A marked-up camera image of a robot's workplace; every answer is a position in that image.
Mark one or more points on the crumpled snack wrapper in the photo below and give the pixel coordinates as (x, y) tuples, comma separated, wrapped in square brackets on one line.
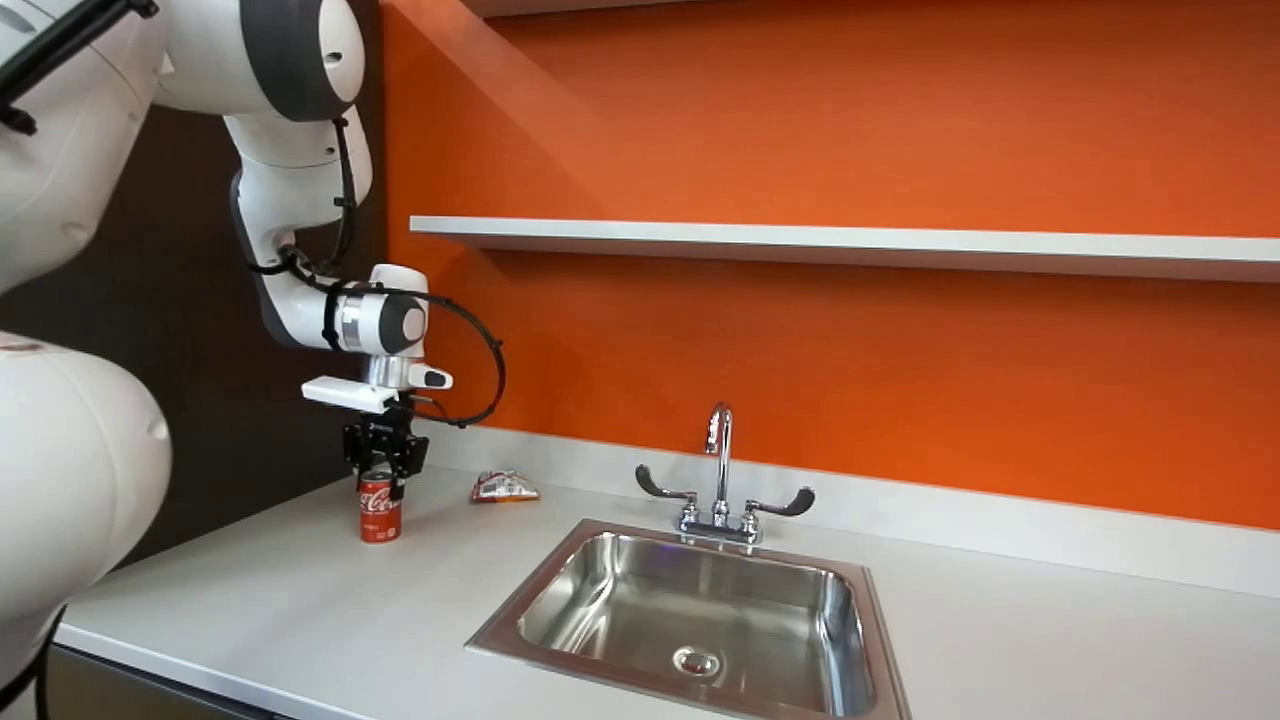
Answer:
[(505, 491)]

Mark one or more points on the red coca cola can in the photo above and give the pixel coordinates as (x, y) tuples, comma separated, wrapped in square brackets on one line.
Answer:
[(383, 515)]

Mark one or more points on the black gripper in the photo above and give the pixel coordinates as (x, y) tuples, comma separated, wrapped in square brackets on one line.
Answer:
[(394, 438)]

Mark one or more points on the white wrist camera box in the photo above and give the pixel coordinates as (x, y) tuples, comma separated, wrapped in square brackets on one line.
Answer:
[(348, 392)]

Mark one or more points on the round metal sink drain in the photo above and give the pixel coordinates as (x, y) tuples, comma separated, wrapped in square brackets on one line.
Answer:
[(698, 660)]

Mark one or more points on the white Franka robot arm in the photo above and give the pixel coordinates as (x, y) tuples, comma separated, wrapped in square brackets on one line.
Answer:
[(82, 495)]

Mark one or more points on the white wall shelf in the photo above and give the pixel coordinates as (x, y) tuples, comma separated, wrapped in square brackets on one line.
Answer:
[(853, 244)]

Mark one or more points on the stainless steel sink basin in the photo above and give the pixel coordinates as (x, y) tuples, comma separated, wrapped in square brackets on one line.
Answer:
[(695, 602)]

